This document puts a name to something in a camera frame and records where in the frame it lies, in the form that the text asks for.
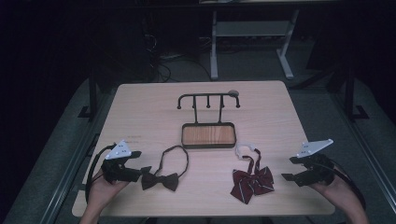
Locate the black metal stand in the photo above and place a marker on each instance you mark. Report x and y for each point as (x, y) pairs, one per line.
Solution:
(350, 93)

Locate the black bow tie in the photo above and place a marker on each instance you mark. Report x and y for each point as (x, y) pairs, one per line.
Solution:
(162, 181)

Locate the red striped bow tie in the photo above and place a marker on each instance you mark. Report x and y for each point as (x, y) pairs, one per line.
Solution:
(252, 183)

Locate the black hook rack wooden base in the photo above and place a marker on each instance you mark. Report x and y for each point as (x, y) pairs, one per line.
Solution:
(208, 135)

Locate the person's left hand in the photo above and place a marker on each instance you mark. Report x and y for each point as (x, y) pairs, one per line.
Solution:
(101, 194)

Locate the white metal desk frame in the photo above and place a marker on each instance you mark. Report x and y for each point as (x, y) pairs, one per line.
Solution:
(252, 28)

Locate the person's right hand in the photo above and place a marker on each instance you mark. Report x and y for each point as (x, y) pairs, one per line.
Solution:
(341, 193)

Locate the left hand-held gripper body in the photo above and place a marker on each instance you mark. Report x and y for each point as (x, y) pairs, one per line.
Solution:
(120, 174)

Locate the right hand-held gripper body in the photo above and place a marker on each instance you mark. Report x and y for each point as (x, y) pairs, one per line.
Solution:
(317, 174)

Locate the grey round knob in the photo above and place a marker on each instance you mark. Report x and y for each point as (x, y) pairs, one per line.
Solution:
(233, 92)

